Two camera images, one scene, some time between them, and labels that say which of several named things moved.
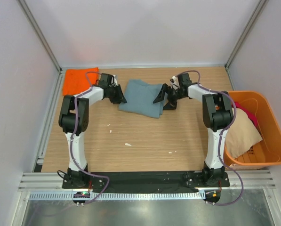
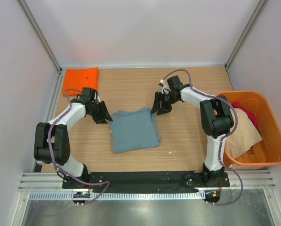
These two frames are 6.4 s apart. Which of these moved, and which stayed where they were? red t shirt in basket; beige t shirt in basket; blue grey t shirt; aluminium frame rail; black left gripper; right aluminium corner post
Moved: black left gripper; blue grey t shirt
Stayed: aluminium frame rail; beige t shirt in basket; red t shirt in basket; right aluminium corner post
